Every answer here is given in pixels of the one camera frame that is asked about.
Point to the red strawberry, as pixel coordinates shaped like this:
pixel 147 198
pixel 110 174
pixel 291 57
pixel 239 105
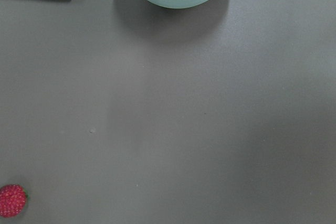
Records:
pixel 13 200

